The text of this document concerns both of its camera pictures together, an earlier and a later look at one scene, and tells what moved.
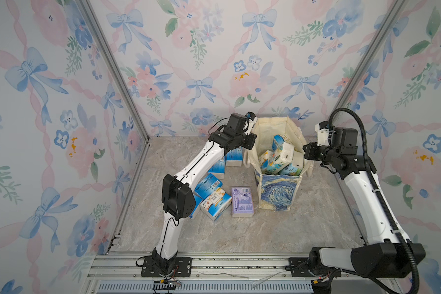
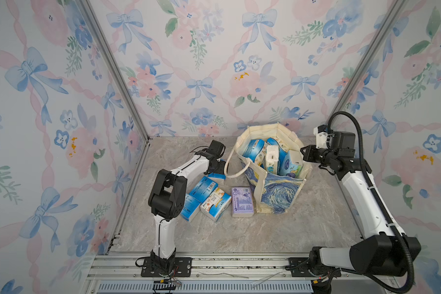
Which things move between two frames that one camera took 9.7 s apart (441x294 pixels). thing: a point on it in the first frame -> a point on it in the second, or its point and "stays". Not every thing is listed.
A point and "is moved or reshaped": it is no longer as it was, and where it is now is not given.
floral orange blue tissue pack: [215, 204] stays
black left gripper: [252, 139] -> [222, 168]
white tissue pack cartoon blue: [296, 168] stays
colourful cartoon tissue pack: [282, 157] -> [261, 157]
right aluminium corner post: [357, 74] stays
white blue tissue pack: [264, 160] is moved or reshaped
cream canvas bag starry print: [277, 162] is moved or reshaped
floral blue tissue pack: [277, 143] is moved or reshaped
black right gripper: [310, 148] stays
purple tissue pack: [242, 202] stays
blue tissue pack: [234, 157] -> [253, 149]
